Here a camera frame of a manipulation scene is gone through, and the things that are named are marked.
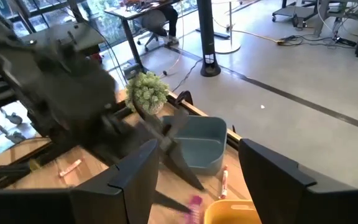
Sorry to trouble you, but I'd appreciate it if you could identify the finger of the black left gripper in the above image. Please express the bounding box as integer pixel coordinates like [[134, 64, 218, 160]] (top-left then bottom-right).
[[162, 108, 190, 147], [158, 136, 206, 192]]

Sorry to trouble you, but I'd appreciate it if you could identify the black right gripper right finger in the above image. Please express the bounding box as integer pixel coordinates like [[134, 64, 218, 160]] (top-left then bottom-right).
[[238, 138, 358, 224]]

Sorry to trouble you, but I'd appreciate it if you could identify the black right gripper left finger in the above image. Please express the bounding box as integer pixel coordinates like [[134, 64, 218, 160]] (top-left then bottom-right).
[[0, 139, 160, 224]]

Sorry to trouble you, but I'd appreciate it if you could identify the pink white Smarties roll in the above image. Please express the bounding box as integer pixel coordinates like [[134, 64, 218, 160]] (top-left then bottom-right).
[[218, 166, 230, 200], [58, 159, 83, 179]]

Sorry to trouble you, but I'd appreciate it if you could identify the purple Skittles candy pack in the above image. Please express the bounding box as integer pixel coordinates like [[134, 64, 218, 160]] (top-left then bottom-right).
[[184, 195, 204, 224]]

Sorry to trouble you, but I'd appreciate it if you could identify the teal plastic bin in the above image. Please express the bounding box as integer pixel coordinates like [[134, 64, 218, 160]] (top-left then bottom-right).
[[161, 115, 228, 176]]

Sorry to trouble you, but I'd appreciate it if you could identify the black table edge clamp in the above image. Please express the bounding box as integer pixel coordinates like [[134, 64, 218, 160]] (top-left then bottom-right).
[[175, 90, 194, 107]]

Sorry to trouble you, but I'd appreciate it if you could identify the small green artificial plant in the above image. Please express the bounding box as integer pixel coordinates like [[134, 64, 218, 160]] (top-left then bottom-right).
[[125, 71, 170, 115]]

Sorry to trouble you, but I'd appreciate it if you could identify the yellow plastic bin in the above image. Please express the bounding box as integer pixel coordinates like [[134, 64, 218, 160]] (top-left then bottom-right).
[[203, 199, 262, 224]]

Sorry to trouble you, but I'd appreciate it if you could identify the black floor pole stand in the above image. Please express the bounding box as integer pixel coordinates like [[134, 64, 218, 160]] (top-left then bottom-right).
[[196, 0, 222, 78]]

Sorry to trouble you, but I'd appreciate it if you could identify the dark desk with black legs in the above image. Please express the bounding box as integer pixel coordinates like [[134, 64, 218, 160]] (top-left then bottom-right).
[[104, 0, 180, 73]]

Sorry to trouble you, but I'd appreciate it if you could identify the grey office chair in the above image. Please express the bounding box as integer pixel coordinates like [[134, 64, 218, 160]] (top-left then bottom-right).
[[136, 10, 171, 53]]

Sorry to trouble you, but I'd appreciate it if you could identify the person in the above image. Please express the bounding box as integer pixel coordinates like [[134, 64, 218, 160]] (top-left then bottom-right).
[[158, 4, 180, 46]]

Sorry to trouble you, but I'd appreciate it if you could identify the white round floor stand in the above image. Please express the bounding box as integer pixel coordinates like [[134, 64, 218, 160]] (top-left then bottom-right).
[[213, 0, 242, 55]]

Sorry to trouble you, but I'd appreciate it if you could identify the black floor cable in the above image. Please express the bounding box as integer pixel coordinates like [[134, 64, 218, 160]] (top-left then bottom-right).
[[172, 58, 203, 93]]

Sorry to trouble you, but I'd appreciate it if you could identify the yellow floor cable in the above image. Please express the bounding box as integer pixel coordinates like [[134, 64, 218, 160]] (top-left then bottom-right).
[[211, 15, 291, 45]]

